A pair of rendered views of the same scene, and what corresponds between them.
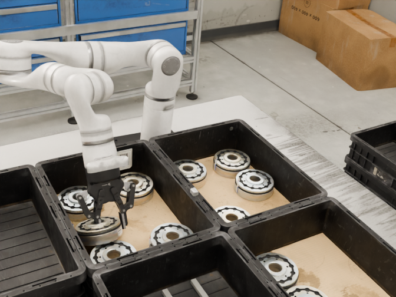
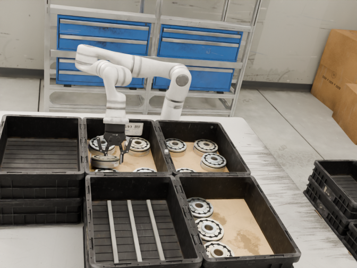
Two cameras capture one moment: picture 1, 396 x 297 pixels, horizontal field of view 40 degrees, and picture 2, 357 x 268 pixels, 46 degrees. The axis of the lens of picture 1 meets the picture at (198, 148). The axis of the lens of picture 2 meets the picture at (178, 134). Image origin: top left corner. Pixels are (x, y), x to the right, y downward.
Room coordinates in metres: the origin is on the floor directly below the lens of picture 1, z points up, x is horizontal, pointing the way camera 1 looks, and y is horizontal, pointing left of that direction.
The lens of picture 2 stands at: (-0.27, -0.35, 1.75)
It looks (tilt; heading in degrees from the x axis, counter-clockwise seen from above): 29 degrees down; 14
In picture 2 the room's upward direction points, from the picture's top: 10 degrees clockwise
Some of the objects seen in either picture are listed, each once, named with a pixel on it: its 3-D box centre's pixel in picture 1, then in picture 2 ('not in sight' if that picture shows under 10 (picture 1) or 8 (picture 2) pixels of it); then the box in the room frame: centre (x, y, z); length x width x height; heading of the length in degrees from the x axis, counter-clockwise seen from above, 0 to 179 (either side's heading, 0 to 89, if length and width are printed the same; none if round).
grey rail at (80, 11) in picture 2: not in sight; (156, 18); (2.89, 0.78, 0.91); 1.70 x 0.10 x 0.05; 123
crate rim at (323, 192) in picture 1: (233, 168); (198, 147); (1.15, -0.09, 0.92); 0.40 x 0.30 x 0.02; 32
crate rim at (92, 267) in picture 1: (122, 197); (124, 145); (0.99, 0.16, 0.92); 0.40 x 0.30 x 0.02; 32
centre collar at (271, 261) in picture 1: (274, 267); (198, 206); (0.86, -0.19, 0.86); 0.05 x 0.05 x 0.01
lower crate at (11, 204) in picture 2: not in sight; (40, 179); (0.83, 0.42, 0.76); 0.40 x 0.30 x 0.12; 32
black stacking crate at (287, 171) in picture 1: (231, 184); (196, 158); (1.15, -0.09, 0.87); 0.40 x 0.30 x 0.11; 32
